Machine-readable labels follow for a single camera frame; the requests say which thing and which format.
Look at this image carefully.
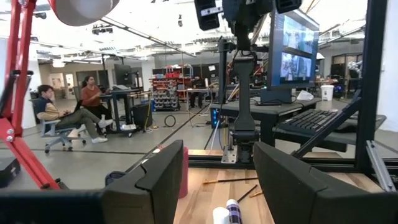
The black computer desk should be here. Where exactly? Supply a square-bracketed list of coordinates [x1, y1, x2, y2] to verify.
[210, 96, 387, 153]

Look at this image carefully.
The red parts bin shelf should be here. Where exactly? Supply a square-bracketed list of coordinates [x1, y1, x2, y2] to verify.
[150, 70, 182, 112]

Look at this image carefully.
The computer monitor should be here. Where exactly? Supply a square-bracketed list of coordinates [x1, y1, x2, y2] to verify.
[260, 9, 320, 104]

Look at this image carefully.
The red plastic cup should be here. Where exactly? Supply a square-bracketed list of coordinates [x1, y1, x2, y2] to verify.
[178, 146, 190, 199]

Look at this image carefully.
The grey office chair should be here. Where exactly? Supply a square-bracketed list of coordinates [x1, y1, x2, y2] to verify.
[30, 98, 88, 154]

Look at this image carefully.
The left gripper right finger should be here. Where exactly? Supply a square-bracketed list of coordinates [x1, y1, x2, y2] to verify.
[253, 141, 398, 224]

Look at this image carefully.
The black table frame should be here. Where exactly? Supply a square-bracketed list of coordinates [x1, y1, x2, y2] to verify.
[188, 0, 398, 175]

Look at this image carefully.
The red desk lamp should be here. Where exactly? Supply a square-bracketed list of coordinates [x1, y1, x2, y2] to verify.
[0, 0, 121, 190]

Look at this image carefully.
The person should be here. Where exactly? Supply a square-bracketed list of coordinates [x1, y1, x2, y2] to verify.
[32, 84, 114, 144]
[80, 75, 113, 135]
[189, 76, 206, 109]

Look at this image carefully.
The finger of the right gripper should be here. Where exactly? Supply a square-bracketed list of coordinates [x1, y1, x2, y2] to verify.
[275, 0, 302, 14]

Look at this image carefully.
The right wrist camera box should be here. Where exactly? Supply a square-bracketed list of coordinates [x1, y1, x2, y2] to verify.
[194, 0, 223, 31]

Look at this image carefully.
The white trash bin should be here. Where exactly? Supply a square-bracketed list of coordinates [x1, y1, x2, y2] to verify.
[320, 85, 335, 101]

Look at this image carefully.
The background desk with monitor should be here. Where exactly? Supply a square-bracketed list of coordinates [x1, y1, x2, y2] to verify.
[99, 63, 153, 138]

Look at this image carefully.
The purple paint bottle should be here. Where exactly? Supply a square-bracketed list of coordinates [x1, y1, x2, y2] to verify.
[213, 198, 243, 224]

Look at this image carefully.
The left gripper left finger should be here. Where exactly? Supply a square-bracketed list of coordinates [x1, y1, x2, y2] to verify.
[0, 139, 185, 224]

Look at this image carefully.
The thin paintbrush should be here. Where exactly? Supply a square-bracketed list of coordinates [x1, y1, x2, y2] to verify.
[236, 184, 258, 203]
[203, 177, 259, 184]

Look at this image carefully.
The black keyboard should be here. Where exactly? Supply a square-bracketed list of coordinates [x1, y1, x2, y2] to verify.
[278, 108, 339, 135]

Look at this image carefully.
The silver aluminium bar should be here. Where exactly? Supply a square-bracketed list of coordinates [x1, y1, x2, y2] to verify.
[366, 139, 397, 193]

